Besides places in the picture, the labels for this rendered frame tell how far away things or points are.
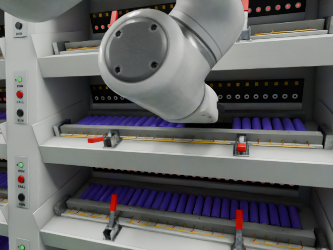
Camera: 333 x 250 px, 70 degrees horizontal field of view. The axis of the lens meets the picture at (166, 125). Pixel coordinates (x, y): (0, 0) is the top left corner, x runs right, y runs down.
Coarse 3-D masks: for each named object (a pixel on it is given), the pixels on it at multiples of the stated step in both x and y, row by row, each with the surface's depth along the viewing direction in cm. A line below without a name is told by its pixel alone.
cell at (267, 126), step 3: (264, 120) 51; (267, 120) 51; (264, 123) 50; (267, 123) 49; (270, 123) 50; (264, 126) 49; (267, 126) 48; (270, 126) 48; (264, 129) 48; (267, 129) 47; (270, 129) 47
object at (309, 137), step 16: (64, 128) 58; (80, 128) 56; (96, 128) 55; (112, 128) 54; (128, 128) 53; (144, 128) 52; (160, 128) 51; (176, 128) 50; (192, 128) 49; (208, 128) 49; (256, 144) 44
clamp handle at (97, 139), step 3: (108, 132) 50; (108, 135) 50; (111, 135) 50; (90, 138) 44; (93, 138) 44; (96, 138) 45; (99, 138) 46; (102, 138) 47; (105, 138) 48; (108, 138) 49; (90, 141) 44; (93, 141) 44; (96, 141) 45; (99, 141) 46
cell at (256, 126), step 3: (252, 120) 53; (255, 120) 52; (258, 120) 52; (252, 123) 52; (255, 123) 50; (258, 123) 50; (252, 126) 50; (255, 126) 49; (258, 126) 48; (261, 126) 50; (261, 129) 48
